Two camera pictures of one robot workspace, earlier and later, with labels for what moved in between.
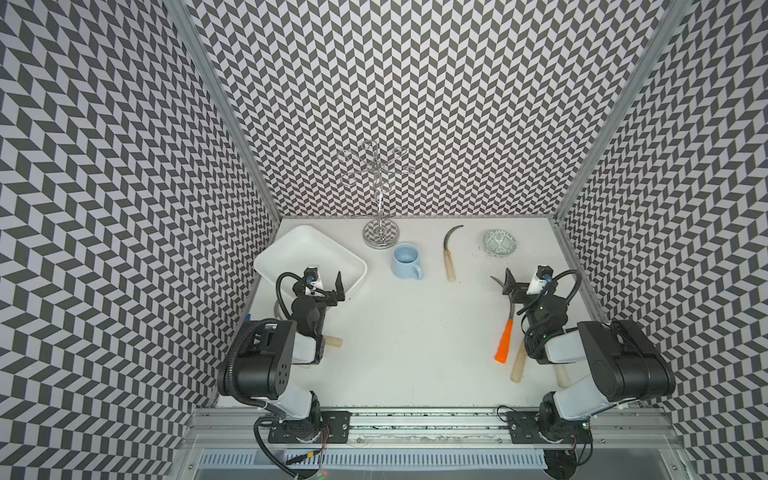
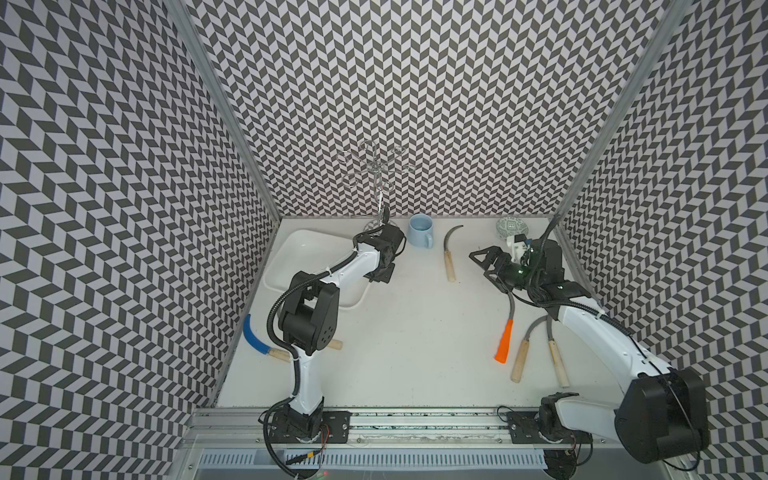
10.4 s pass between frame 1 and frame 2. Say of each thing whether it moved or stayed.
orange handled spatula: stayed
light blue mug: moved
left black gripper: moved
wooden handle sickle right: stayed
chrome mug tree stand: stayed
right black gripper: moved
